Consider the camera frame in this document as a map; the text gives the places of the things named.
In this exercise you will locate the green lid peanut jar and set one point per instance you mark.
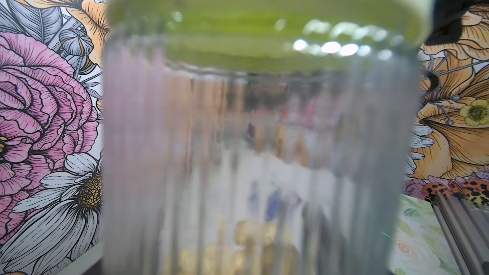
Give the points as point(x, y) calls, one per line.
point(257, 136)

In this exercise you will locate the right aluminium corner post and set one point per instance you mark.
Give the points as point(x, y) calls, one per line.
point(465, 226)

